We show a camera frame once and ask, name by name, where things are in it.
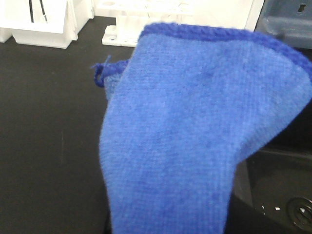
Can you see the blue pegboard drying rack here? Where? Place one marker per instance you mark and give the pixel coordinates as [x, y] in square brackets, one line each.
[290, 21]

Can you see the sink drain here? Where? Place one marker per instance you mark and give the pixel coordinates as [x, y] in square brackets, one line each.
[299, 210]

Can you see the blue microfiber cloth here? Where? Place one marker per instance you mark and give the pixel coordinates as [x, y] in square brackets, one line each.
[189, 105]

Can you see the white test tube rack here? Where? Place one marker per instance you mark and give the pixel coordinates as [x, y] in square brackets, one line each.
[133, 15]

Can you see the black lab sink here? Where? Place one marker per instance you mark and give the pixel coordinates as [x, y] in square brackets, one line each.
[267, 180]

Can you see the black wire tripod stand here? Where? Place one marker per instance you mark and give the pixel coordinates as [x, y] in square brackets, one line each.
[37, 11]

